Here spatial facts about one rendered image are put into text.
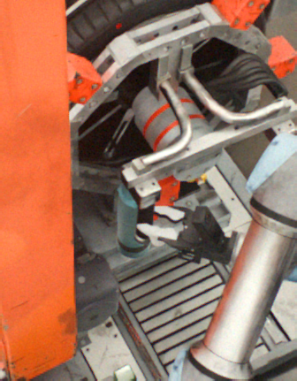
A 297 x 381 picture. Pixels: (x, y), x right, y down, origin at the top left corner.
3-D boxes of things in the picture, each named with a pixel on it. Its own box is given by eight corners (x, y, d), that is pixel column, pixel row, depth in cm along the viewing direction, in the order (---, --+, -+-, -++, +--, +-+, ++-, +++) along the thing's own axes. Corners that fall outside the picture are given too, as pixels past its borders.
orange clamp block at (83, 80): (88, 58, 191) (60, 48, 184) (105, 84, 187) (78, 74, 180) (68, 81, 194) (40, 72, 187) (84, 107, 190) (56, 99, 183)
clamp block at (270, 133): (271, 113, 205) (276, 99, 201) (294, 142, 200) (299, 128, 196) (253, 121, 203) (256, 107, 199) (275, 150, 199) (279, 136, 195)
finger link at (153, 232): (133, 247, 198) (176, 253, 197) (135, 233, 193) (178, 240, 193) (136, 235, 200) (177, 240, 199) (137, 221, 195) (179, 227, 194)
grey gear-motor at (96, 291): (59, 226, 281) (56, 163, 252) (122, 339, 260) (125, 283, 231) (5, 249, 275) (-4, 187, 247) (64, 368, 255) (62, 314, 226)
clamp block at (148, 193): (140, 169, 195) (141, 156, 191) (161, 201, 191) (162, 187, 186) (119, 178, 194) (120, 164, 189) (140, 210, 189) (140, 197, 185)
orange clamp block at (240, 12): (228, 9, 202) (253, -23, 198) (247, 33, 199) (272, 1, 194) (208, 4, 197) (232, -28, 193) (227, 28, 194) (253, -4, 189)
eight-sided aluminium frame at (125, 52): (236, 125, 243) (270, -24, 199) (249, 143, 240) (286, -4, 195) (54, 202, 227) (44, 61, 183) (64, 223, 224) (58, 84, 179)
